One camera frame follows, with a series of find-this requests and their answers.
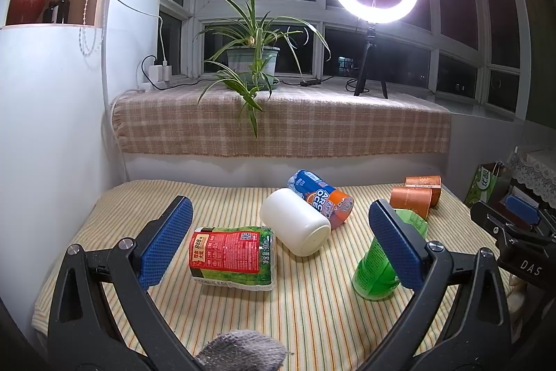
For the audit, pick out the blue and orange printed cup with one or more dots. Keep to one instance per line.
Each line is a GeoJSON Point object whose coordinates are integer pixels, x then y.
{"type": "Point", "coordinates": [321, 197]}

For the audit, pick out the white power strip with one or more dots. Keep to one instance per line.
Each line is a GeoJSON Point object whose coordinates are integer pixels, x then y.
{"type": "Point", "coordinates": [147, 86]}

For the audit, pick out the white cup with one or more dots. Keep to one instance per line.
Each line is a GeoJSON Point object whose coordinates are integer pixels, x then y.
{"type": "Point", "coordinates": [295, 221]}

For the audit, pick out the green plastic bottle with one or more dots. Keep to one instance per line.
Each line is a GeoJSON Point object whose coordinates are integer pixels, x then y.
{"type": "Point", "coordinates": [378, 266]}

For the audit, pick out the grey knitted cloth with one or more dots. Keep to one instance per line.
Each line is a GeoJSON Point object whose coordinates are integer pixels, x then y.
{"type": "Point", "coordinates": [243, 350]}

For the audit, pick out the spider plant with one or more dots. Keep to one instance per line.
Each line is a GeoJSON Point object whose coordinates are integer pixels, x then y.
{"type": "Point", "coordinates": [252, 32]}

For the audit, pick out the person's right hand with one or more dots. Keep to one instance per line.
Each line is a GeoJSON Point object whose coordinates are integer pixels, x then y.
{"type": "Point", "coordinates": [517, 295]}

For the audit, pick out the dark glass bottle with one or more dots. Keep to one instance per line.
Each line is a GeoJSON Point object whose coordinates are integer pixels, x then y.
{"type": "Point", "coordinates": [49, 13]}
{"type": "Point", "coordinates": [63, 10]}

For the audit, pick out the black tripod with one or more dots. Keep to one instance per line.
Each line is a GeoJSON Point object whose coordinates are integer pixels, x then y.
{"type": "Point", "coordinates": [369, 58]}

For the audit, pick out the orange paper cup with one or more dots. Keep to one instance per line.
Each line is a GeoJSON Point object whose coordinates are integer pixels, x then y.
{"type": "Point", "coordinates": [423, 184]}
{"type": "Point", "coordinates": [410, 201]}

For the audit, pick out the white lace cloth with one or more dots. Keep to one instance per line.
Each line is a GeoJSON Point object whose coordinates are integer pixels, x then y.
{"type": "Point", "coordinates": [536, 169]}

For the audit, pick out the yellow striped table cloth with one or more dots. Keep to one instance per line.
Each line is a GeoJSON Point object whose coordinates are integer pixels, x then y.
{"type": "Point", "coordinates": [304, 310]}

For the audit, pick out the white charger plug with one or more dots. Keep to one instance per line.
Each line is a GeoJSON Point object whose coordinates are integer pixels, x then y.
{"type": "Point", "coordinates": [155, 73]}
{"type": "Point", "coordinates": [165, 72]}

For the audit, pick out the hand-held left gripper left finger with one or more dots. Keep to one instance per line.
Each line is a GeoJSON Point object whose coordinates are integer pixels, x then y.
{"type": "Point", "coordinates": [167, 243]}

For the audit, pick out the beige checked cloth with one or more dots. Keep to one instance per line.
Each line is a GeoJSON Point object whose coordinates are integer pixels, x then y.
{"type": "Point", "coordinates": [304, 123]}

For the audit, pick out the grey-green plant pot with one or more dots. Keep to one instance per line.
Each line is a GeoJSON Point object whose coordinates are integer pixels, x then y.
{"type": "Point", "coordinates": [243, 62]}

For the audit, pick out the green paper bag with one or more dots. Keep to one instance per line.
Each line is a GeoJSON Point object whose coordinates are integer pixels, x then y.
{"type": "Point", "coordinates": [486, 182]}

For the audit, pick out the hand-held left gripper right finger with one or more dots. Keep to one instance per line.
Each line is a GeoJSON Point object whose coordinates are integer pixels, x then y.
{"type": "Point", "coordinates": [397, 245]}

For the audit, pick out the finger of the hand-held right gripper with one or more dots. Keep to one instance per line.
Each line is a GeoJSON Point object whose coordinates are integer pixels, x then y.
{"type": "Point", "coordinates": [521, 208]}
{"type": "Point", "coordinates": [486, 216]}

